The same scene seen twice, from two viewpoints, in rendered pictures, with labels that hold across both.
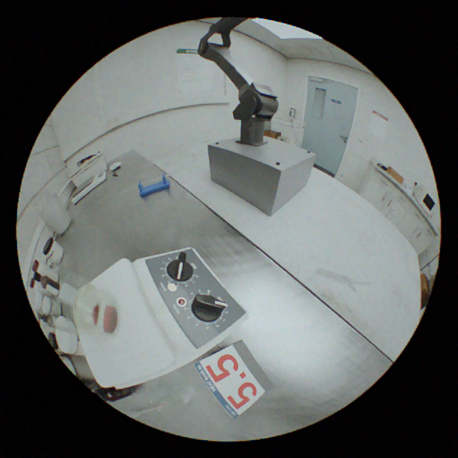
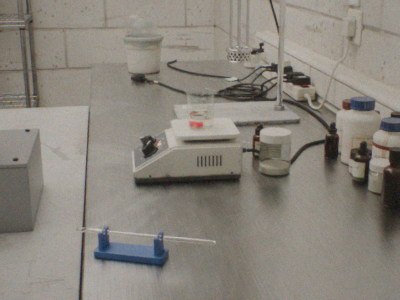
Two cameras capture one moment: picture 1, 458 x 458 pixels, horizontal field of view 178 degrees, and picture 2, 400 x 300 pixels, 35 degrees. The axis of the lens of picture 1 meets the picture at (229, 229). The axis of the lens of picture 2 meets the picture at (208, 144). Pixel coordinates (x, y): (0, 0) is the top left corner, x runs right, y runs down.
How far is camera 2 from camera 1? 1.21 m
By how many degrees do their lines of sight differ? 107
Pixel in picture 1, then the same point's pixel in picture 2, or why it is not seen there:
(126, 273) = (178, 132)
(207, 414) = not seen: hidden behind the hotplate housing
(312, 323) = (106, 151)
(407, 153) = not seen: outside the picture
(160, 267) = (161, 149)
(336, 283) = (65, 152)
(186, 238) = (131, 193)
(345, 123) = not seen: outside the picture
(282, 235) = (57, 175)
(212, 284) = (139, 154)
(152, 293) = (170, 139)
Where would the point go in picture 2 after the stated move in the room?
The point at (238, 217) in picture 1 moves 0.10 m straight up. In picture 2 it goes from (70, 191) to (67, 137)
